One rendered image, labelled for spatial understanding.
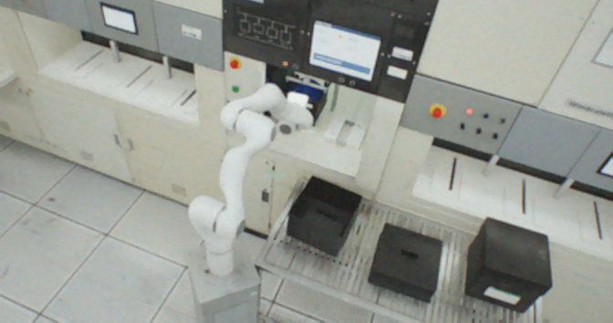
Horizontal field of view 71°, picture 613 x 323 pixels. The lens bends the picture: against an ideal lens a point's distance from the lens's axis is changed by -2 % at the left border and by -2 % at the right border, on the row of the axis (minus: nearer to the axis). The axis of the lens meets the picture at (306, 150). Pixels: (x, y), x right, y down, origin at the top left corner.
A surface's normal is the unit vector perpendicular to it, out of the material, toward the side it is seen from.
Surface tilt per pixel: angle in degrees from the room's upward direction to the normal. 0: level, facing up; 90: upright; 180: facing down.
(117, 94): 0
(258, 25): 90
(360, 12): 90
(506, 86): 90
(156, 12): 90
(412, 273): 7
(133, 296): 0
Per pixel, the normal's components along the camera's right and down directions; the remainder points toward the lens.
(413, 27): -0.34, 0.63
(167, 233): 0.10, -0.71
